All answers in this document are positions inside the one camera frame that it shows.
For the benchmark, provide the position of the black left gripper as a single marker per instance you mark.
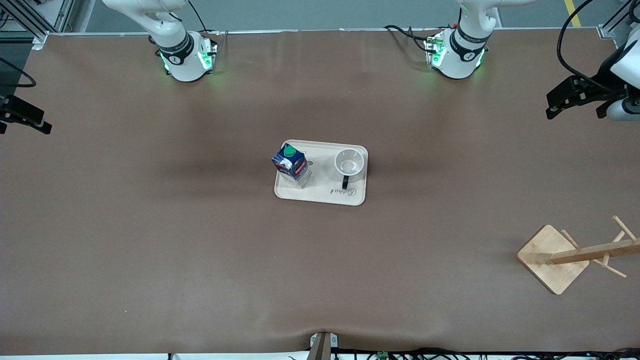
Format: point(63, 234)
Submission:
point(601, 85)

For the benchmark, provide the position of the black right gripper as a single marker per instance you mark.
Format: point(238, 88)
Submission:
point(6, 107)

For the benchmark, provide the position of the blue milk carton green cap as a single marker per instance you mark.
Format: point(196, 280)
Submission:
point(292, 162)

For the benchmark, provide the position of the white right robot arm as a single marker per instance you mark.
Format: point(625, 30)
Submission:
point(175, 30)

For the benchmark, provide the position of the wooden mug tree rack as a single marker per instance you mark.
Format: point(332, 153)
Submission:
point(550, 260)

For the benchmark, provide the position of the brown table cover mat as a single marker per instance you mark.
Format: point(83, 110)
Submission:
point(150, 250)

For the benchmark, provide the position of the cream rectangular serving tray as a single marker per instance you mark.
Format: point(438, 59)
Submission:
point(325, 195)

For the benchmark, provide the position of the small green circuit board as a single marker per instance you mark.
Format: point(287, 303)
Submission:
point(382, 355)

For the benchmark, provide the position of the aluminium frame profile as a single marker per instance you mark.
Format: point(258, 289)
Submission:
point(30, 20)
point(617, 22)

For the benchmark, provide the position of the aluminium table edge rail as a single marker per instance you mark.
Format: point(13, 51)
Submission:
point(325, 31)

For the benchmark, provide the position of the grey metal clamp bracket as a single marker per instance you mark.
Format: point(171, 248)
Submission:
point(334, 341)

